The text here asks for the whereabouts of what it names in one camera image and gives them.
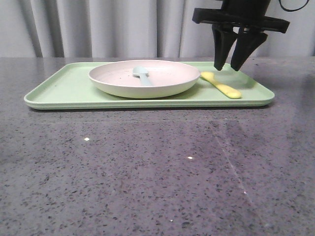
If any beige round plastic plate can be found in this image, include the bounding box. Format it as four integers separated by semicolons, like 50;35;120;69
89;59;200;99

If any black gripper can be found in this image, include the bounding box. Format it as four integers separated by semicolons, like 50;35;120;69
192;0;290;71

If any light blue plastic spoon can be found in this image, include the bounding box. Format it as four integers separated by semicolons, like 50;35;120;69
132;66;153;86

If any light green plastic tray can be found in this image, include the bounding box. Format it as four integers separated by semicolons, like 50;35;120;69
24;61;275;110

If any black cable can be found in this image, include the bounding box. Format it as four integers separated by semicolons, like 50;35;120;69
277;0;311;12

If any grey pleated curtain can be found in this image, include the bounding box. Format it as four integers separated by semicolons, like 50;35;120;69
0;0;315;59

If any yellow plastic fork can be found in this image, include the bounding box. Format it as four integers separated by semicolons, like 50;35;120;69
200;71;242;99

